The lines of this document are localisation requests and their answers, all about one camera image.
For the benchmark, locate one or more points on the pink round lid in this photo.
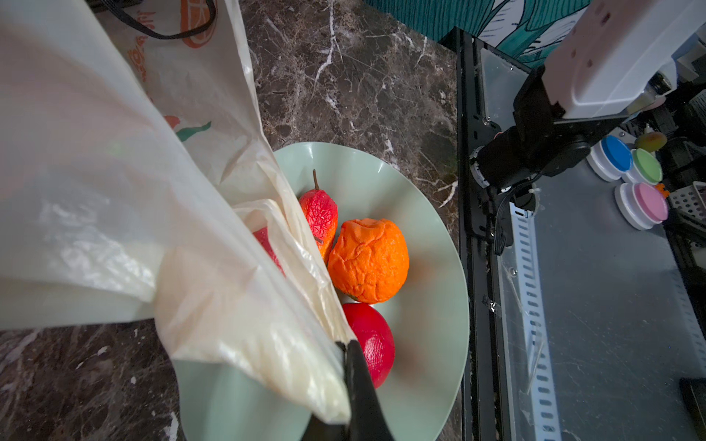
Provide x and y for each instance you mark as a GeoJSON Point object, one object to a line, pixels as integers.
{"type": "Point", "coordinates": [642, 205]}

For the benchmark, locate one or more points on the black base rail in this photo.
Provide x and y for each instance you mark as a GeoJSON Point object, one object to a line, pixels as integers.
{"type": "Point", "coordinates": [485, 389]}

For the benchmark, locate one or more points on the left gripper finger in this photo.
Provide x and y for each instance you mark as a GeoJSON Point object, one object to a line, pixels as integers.
{"type": "Point", "coordinates": [367, 420]}

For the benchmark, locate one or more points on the blue round lid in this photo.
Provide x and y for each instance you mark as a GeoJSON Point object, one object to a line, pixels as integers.
{"type": "Point", "coordinates": [610, 159]}

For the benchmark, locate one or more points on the red apple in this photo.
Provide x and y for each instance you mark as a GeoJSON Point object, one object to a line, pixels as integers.
{"type": "Point", "coordinates": [264, 239]}
{"type": "Point", "coordinates": [375, 338]}

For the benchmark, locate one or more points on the white perforated vent strip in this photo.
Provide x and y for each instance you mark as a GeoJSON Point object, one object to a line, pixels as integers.
{"type": "Point", "coordinates": [540, 389]}

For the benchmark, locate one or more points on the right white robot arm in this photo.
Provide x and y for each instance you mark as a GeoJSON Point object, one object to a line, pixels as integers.
{"type": "Point", "coordinates": [616, 61]}

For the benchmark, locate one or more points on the light green wavy plate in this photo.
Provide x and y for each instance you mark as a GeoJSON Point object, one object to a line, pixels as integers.
{"type": "Point", "coordinates": [429, 317]}

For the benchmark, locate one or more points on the green round lid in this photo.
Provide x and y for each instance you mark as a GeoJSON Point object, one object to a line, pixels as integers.
{"type": "Point", "coordinates": [645, 169]}

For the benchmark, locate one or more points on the translucent cream plastic bag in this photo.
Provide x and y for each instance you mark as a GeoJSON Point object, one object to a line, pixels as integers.
{"type": "Point", "coordinates": [134, 171]}

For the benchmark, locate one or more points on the small green yellow fruit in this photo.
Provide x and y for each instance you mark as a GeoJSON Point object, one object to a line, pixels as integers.
{"type": "Point", "coordinates": [651, 142]}

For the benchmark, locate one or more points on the yellow red mango fruit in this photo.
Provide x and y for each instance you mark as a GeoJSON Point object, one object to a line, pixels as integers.
{"type": "Point", "coordinates": [321, 212]}

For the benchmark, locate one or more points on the orange fruit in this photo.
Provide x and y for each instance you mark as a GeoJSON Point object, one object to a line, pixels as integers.
{"type": "Point", "coordinates": [370, 260]}

